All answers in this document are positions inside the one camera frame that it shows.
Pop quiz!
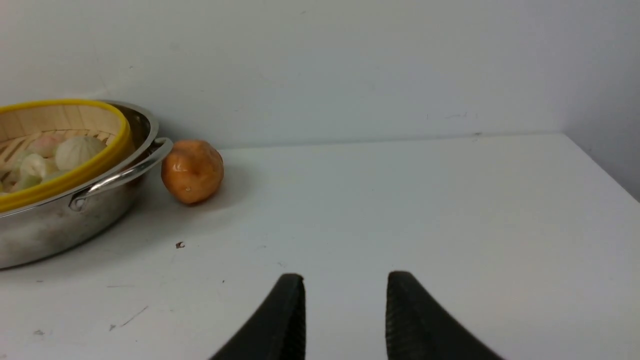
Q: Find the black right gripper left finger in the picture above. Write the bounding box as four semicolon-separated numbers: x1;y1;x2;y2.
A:
211;273;306;360

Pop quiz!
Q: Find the brown orange round fruit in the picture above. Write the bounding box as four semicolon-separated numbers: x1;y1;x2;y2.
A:
160;139;225;206

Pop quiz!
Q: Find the white steamed bun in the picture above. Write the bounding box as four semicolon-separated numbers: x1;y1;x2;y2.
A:
54;136;107;171

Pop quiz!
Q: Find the stainless steel two-handled pot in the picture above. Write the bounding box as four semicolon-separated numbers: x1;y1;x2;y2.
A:
0;100;173;269

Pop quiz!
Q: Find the pink dumpling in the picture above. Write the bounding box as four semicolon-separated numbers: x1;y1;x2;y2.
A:
27;133;66;158

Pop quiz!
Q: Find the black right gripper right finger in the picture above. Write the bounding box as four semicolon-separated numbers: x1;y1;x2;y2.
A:
385;271;501;360

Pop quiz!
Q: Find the white dumpling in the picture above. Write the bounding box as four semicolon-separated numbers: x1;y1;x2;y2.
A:
19;153;58;180

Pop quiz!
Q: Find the bamboo steamer basket yellow rim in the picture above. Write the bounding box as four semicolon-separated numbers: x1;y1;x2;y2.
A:
1;99;135;213

